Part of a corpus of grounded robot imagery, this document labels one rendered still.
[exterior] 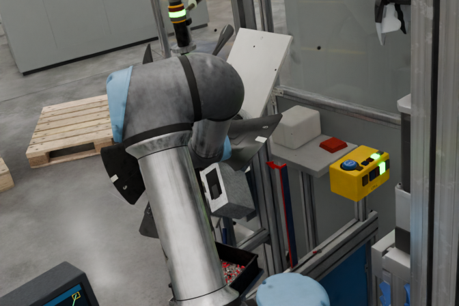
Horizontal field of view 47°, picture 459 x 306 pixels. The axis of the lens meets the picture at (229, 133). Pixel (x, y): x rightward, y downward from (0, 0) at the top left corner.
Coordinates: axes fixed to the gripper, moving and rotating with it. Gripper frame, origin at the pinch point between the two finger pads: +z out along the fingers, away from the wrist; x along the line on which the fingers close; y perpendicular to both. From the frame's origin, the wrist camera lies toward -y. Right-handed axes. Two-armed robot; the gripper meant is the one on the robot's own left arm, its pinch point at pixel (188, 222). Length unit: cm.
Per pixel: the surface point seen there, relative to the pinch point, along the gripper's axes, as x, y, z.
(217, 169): 8.3, 19.5, 0.7
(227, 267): -5.4, 0.8, 19.0
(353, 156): -22, 47, 8
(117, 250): 140, -2, 107
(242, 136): -5.7, 24.7, -13.9
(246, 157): -12.3, 19.2, -13.4
